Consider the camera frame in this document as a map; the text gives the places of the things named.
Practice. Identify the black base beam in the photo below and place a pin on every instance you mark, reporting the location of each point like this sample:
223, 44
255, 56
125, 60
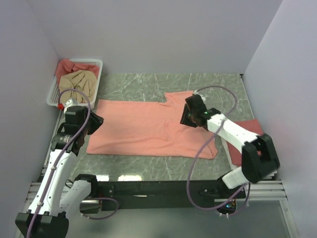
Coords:
155, 194

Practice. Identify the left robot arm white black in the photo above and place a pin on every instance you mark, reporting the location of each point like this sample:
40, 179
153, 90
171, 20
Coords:
49, 213

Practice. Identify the dusty red crumpled t shirt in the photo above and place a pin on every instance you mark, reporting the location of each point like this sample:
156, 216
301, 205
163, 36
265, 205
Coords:
66, 66

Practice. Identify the beige crumpled t shirt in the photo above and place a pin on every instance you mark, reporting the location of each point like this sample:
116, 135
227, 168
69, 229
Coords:
83, 80

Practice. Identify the white plastic basket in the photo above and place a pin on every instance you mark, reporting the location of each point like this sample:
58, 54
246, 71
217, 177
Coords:
54, 91

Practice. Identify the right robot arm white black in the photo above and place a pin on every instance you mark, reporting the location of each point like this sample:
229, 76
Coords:
259, 156

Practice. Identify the salmon pink t shirt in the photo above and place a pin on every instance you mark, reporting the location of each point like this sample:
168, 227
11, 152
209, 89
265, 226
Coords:
146, 129

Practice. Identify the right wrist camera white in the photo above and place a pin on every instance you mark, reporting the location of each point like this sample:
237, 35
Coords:
202, 96

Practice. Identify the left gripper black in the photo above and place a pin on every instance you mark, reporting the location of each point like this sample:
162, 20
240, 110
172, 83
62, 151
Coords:
96, 120

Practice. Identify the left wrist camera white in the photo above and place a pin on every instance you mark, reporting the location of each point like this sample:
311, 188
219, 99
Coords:
69, 103

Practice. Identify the folded dark red t shirt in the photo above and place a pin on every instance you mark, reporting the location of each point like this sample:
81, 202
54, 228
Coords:
251, 126

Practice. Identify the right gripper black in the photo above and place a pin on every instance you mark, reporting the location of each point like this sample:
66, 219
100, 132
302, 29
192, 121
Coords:
184, 119

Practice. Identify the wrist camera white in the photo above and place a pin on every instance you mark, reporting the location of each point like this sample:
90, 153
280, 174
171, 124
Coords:
69, 103
202, 96

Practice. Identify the folded white t shirt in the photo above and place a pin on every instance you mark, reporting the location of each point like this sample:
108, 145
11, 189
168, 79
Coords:
232, 166

